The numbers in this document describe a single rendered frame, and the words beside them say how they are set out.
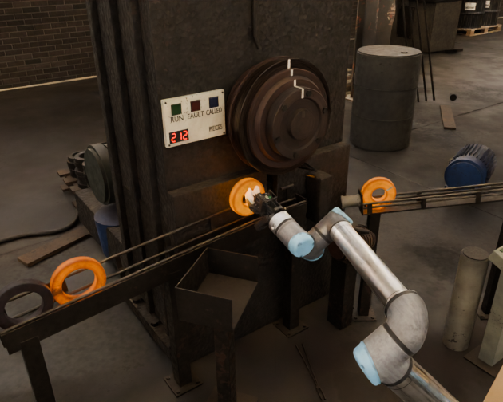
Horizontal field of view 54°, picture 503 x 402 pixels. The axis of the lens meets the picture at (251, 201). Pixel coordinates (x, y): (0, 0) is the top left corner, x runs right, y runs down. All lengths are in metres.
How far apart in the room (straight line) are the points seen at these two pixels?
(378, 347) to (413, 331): 0.11
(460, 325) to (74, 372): 1.79
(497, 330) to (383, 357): 1.10
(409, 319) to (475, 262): 0.93
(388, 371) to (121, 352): 1.44
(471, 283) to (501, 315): 0.18
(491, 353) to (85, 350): 1.89
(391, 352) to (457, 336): 1.15
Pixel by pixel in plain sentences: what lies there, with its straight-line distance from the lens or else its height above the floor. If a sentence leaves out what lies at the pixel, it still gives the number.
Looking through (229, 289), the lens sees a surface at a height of 0.60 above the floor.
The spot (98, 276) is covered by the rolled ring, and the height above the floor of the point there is 0.70.
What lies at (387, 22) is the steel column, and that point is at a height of 0.94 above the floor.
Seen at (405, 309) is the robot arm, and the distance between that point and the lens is 1.49.
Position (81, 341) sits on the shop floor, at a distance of 2.68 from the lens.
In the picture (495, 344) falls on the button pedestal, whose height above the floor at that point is 0.14.
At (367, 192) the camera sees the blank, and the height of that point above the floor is 0.72.
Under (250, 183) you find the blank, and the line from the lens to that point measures 1.98.
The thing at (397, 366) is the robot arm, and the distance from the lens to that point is 1.50.
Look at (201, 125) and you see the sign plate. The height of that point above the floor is 1.12.
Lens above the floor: 1.72
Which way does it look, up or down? 27 degrees down
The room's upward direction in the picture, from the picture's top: 1 degrees counter-clockwise
